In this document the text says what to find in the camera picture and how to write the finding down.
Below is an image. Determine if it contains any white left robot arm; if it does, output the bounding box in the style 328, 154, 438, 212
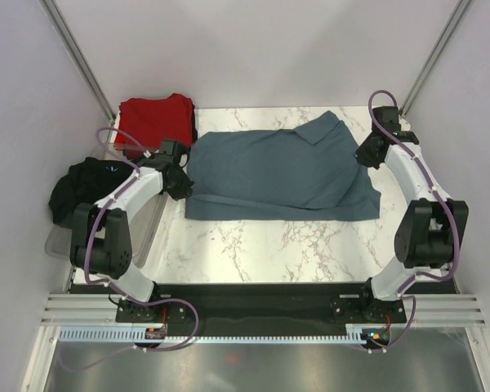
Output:
69, 140, 194, 321

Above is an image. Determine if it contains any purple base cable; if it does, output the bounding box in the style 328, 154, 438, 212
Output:
59, 297, 202, 372
361, 293, 417, 354

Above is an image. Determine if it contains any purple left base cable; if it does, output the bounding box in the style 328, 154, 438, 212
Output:
59, 297, 202, 372

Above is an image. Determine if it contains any black t-shirt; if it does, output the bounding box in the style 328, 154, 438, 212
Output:
48, 157, 133, 228
176, 99, 198, 149

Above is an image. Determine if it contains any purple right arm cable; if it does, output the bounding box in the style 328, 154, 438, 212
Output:
367, 89, 462, 303

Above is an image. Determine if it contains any blue-grey t-shirt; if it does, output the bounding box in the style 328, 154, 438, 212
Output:
185, 111, 381, 222

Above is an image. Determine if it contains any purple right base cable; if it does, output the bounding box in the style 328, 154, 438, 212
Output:
361, 293, 417, 354

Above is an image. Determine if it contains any folded black t-shirt under red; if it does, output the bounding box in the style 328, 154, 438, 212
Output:
176, 99, 198, 149

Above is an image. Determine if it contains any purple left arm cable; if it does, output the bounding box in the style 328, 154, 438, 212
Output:
83, 127, 164, 305

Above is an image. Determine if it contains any clear plastic bin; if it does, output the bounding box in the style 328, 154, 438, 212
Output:
45, 147, 165, 267

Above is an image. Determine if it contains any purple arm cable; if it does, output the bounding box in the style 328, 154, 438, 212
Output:
367, 89, 462, 303
83, 127, 164, 305

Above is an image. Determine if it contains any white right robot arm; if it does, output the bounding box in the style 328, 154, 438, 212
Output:
354, 106, 469, 322

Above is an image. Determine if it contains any aluminium corner frame post right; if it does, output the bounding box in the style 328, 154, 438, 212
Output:
399, 0, 474, 116

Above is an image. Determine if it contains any white slotted cable duct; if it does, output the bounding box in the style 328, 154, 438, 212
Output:
58, 326, 367, 345

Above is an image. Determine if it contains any aluminium corner frame post left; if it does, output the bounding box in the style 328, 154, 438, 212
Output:
40, 0, 115, 123

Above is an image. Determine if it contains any aluminium corner frame post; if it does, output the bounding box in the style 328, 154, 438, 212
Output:
399, 0, 474, 116
40, 0, 115, 123

